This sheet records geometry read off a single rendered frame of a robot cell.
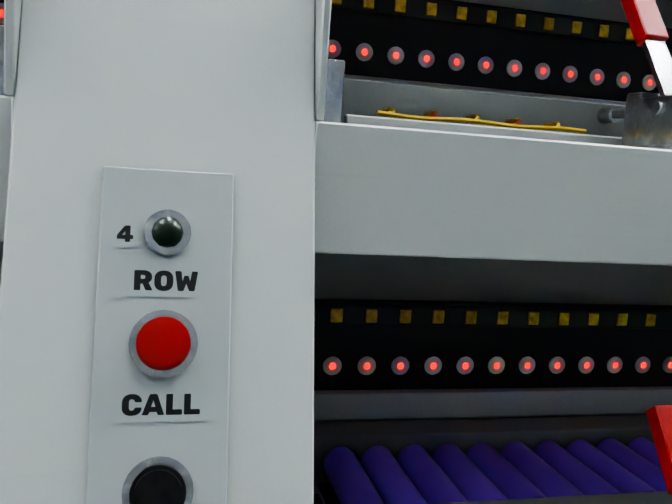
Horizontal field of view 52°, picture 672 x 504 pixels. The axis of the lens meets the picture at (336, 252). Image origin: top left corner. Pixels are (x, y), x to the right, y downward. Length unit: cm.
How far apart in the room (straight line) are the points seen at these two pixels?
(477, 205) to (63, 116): 14
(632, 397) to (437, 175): 27
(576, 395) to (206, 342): 30
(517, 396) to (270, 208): 26
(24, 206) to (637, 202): 22
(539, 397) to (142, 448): 29
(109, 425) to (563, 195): 18
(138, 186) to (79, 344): 5
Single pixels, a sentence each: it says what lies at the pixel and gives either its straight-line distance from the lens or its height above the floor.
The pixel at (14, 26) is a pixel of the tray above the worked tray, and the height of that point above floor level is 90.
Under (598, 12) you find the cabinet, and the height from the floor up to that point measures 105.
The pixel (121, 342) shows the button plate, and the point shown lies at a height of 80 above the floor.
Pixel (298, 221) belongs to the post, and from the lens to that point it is 23.
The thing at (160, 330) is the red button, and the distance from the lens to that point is 21.
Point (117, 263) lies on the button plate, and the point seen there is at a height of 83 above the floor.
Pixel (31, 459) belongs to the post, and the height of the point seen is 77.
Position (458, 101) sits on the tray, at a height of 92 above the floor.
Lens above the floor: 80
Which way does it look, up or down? 9 degrees up
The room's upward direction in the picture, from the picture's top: straight up
